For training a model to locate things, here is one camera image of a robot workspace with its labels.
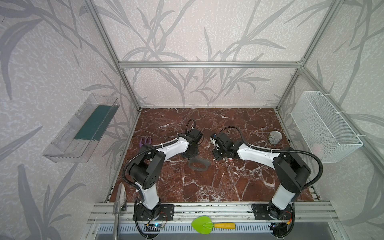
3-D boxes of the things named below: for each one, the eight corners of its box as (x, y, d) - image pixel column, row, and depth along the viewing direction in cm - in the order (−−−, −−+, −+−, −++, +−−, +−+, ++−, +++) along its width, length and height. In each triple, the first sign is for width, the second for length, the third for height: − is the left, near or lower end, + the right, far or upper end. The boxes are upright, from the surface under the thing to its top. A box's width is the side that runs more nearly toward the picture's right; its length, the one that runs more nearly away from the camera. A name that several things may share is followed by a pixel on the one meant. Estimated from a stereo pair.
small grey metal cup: (269, 144, 101) (272, 139, 97) (266, 135, 106) (269, 130, 101) (280, 144, 101) (284, 139, 97) (276, 135, 106) (280, 130, 101)
